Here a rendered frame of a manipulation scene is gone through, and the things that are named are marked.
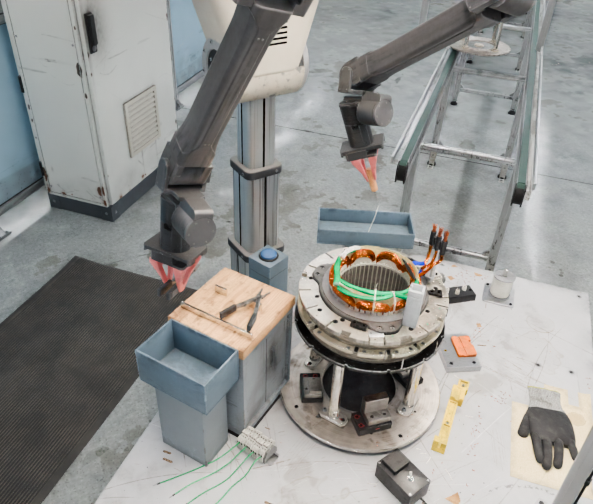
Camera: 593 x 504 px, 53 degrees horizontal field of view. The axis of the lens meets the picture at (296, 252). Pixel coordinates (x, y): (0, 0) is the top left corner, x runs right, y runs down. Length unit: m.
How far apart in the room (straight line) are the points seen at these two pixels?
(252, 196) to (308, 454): 0.65
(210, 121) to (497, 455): 0.96
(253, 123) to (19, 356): 1.70
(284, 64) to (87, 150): 2.11
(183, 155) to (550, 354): 1.14
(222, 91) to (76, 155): 2.59
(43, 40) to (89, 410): 1.78
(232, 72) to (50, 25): 2.38
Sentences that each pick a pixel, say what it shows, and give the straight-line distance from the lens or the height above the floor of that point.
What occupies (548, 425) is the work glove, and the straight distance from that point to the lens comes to 1.53.
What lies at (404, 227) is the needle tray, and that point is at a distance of 1.62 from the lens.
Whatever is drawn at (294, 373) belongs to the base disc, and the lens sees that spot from 1.48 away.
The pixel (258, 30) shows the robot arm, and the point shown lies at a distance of 0.84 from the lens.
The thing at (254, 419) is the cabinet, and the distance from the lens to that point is 1.38.
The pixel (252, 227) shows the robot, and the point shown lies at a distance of 1.60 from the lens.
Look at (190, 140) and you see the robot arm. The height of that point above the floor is 1.48.
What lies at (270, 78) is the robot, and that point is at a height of 1.42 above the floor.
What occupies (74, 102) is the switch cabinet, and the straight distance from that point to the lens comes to 3.29.
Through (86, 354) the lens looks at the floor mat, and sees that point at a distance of 2.73.
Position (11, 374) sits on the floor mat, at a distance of 2.75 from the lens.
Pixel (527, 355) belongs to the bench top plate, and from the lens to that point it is 1.70.
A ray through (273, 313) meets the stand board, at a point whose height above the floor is 1.07.
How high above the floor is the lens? 1.90
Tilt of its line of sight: 36 degrees down
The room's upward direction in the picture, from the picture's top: 3 degrees clockwise
